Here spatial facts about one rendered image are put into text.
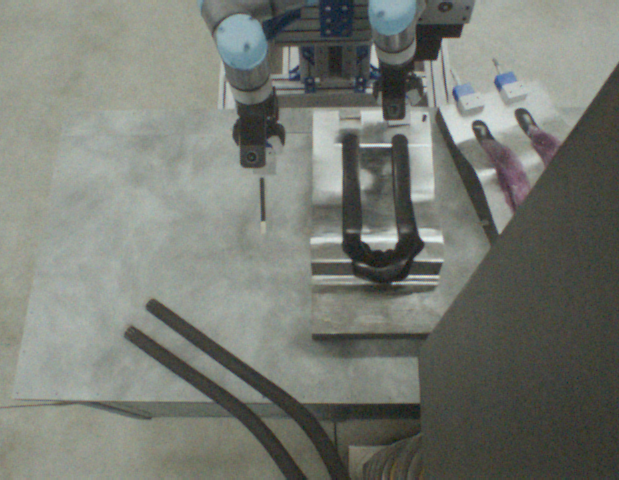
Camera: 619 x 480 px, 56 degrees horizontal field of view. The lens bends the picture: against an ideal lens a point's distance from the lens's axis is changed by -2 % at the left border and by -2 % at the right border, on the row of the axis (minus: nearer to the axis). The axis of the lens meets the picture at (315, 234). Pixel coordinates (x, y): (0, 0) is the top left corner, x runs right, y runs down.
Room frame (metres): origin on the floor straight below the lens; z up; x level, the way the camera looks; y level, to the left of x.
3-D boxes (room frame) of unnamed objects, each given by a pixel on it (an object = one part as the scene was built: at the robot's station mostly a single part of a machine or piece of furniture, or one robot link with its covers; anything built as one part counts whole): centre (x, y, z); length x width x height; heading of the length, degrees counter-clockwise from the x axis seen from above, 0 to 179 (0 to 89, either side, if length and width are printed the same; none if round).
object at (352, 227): (0.51, -0.14, 0.92); 0.35 x 0.16 x 0.09; 175
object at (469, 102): (0.80, -0.37, 0.86); 0.13 x 0.05 x 0.05; 13
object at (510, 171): (0.56, -0.48, 0.90); 0.26 x 0.18 x 0.08; 13
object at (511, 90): (0.83, -0.48, 0.86); 0.13 x 0.05 x 0.05; 13
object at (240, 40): (0.65, 0.09, 1.25); 0.09 x 0.08 x 0.11; 19
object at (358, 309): (0.50, -0.13, 0.87); 0.50 x 0.26 x 0.14; 175
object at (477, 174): (0.55, -0.49, 0.86); 0.50 x 0.26 x 0.11; 13
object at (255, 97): (0.64, 0.10, 1.17); 0.08 x 0.08 x 0.05
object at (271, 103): (0.65, 0.09, 1.09); 0.09 x 0.08 x 0.12; 175
